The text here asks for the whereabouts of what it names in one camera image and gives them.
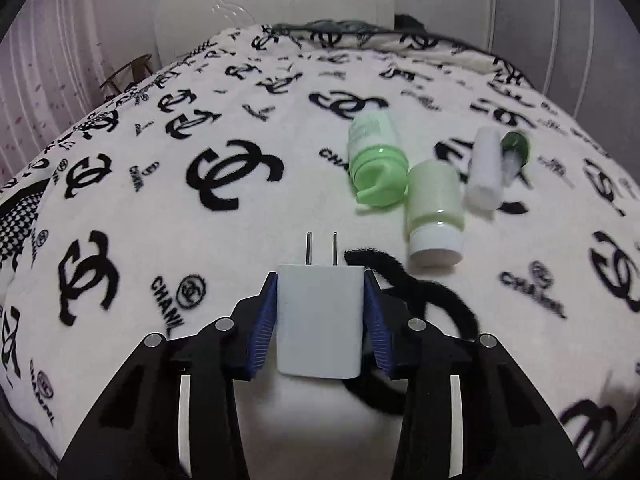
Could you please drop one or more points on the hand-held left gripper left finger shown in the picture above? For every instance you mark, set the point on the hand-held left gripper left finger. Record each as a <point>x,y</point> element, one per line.
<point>262,330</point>

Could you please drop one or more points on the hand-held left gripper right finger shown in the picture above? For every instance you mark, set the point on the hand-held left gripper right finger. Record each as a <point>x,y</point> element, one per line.
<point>377,330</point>

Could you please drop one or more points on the white charger plug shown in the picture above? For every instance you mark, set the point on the white charger plug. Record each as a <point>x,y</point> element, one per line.
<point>320,320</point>

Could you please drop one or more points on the pale green white-capped bottle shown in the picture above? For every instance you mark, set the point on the pale green white-capped bottle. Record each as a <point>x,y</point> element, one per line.
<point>432,200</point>

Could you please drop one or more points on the white black printed blanket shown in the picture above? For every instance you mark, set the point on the white black printed blanket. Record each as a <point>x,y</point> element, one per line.
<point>150,210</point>

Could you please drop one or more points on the green pump bottle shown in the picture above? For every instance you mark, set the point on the green pump bottle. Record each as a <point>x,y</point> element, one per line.
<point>372,160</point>

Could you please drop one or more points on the white plastic bottle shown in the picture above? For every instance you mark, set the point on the white plastic bottle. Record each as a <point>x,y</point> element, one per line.
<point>485,170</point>

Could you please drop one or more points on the clear bottle dark green cap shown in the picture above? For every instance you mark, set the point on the clear bottle dark green cap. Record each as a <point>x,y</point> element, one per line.
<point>515,142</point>

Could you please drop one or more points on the wooden chair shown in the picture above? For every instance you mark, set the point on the wooden chair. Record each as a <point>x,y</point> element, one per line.
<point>131,66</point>

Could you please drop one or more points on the printed grey pillow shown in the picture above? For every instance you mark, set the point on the printed grey pillow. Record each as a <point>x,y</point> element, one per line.
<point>340,25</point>

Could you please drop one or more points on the dark clothing pile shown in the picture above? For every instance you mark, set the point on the dark clothing pile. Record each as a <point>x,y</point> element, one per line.
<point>412,22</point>

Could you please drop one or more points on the white bed headboard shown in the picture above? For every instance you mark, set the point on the white bed headboard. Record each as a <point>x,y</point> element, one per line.
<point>275,10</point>

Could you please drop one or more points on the pink sheer curtain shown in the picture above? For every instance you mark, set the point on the pink sheer curtain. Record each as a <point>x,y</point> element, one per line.
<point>40,60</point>

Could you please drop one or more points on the grey sliding wardrobe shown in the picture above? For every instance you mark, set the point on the grey sliding wardrobe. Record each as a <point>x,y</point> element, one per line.
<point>550,10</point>

